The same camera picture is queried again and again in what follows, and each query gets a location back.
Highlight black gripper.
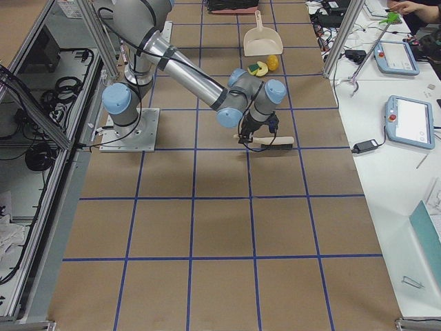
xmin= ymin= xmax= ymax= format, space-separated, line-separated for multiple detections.
xmin=239 ymin=112 xmax=278 ymax=143

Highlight white hand brush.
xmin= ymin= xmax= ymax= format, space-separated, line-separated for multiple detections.
xmin=247 ymin=137 xmax=295 ymax=150

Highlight pale apple slice toy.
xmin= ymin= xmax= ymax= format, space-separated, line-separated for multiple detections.
xmin=254 ymin=61 xmax=269 ymax=77

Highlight green yellow sponge piece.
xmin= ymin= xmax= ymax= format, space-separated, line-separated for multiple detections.
xmin=247 ymin=63 xmax=260 ymax=76

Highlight yellow toy potato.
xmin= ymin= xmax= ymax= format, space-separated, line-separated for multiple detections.
xmin=266 ymin=54 xmax=279 ymax=72

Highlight beige plastic dustpan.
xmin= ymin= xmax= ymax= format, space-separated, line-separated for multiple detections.
xmin=243 ymin=10 xmax=283 ymax=57

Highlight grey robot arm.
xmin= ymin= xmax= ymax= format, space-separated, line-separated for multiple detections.
xmin=109 ymin=1 xmax=294 ymax=148

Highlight bin with black bag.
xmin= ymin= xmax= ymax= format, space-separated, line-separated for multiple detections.
xmin=205 ymin=0 xmax=259 ymax=14

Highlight person hand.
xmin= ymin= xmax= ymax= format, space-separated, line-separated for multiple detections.
xmin=387 ymin=1 xmax=420 ymax=15

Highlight black power adapter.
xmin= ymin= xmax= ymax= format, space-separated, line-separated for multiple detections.
xmin=351 ymin=139 xmax=380 ymax=154

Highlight upper blue teach pendant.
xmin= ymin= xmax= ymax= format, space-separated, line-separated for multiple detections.
xmin=373 ymin=41 xmax=420 ymax=76

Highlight blue teach pendant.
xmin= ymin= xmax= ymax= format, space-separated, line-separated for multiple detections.
xmin=373 ymin=41 xmax=420 ymax=76
xmin=384 ymin=95 xmax=435 ymax=150

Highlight lower blue teach pendant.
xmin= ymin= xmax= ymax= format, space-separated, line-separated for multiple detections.
xmin=384 ymin=95 xmax=435 ymax=150

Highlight long reach grabber tool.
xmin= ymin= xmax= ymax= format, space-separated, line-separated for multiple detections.
xmin=347 ymin=10 xmax=400 ymax=96

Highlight teal folder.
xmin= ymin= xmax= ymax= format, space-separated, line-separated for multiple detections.
xmin=410 ymin=201 xmax=440 ymax=264

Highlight white crumpled cloth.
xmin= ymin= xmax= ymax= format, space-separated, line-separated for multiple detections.
xmin=1 ymin=214 xmax=25 ymax=259

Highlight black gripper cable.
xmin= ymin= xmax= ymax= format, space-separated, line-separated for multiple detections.
xmin=243 ymin=120 xmax=278 ymax=153

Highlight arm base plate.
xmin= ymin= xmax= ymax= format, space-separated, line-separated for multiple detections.
xmin=99 ymin=108 xmax=160 ymax=152

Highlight aluminium frame post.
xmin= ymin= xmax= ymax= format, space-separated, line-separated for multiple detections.
xmin=322 ymin=0 xmax=364 ymax=79

